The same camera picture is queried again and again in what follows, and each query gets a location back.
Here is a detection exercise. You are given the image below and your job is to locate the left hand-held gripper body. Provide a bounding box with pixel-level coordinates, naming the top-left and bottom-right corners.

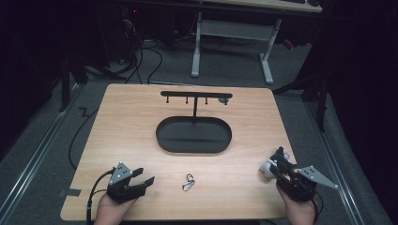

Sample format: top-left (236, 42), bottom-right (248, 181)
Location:
top-left (105, 161), bottom-right (148, 204)

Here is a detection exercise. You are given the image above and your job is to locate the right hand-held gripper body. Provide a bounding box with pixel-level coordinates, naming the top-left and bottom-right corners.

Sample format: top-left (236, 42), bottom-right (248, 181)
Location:
top-left (276, 165), bottom-right (340, 203)

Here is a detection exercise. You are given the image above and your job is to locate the black and white keychain toy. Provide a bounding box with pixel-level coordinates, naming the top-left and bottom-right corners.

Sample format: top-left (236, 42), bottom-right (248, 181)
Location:
top-left (259, 145), bottom-right (297, 180)

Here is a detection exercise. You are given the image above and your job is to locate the person's right hand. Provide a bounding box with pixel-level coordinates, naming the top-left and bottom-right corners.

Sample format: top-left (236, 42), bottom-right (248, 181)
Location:
top-left (276, 184), bottom-right (317, 225)

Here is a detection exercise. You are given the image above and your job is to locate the person's left hand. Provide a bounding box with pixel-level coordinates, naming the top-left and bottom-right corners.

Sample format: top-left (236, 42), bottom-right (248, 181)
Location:
top-left (93, 193), bottom-right (138, 225)

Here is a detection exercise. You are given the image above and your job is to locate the silver carabiner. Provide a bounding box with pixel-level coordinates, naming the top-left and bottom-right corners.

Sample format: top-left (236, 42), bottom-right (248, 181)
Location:
top-left (181, 173), bottom-right (196, 192)

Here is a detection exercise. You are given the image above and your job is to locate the grey tape strip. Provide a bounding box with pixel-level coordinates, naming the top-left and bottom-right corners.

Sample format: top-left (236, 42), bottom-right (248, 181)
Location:
top-left (58, 187), bottom-right (82, 198)

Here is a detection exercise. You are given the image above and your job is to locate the black hook stand with tray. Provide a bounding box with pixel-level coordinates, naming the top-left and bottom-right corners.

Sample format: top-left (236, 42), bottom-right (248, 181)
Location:
top-left (155, 90), bottom-right (234, 155)

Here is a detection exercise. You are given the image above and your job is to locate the black metal stand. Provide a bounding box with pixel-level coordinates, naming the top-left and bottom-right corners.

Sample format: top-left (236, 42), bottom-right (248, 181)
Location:
top-left (272, 62), bottom-right (332, 133)
top-left (57, 52), bottom-right (90, 113)

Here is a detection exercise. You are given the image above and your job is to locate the white-legged desk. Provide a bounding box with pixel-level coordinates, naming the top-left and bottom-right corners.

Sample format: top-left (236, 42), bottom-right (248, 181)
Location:
top-left (191, 0), bottom-right (324, 86)

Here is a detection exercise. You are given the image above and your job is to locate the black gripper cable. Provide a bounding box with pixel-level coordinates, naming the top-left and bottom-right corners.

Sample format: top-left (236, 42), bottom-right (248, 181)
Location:
top-left (85, 168), bottom-right (116, 225)
top-left (310, 190), bottom-right (325, 225)

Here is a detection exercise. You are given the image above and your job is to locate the metal floor rail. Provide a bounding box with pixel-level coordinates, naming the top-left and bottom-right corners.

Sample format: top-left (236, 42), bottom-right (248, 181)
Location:
top-left (304, 99), bottom-right (367, 225)
top-left (0, 82), bottom-right (83, 217)

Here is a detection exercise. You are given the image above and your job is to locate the black floor cable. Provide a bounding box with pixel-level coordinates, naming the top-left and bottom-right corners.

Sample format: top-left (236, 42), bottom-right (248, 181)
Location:
top-left (68, 106), bottom-right (100, 171)

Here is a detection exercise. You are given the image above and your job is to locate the bundle of black cables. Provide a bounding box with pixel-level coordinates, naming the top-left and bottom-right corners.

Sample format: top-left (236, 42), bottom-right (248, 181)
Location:
top-left (84, 6), bottom-right (164, 85)

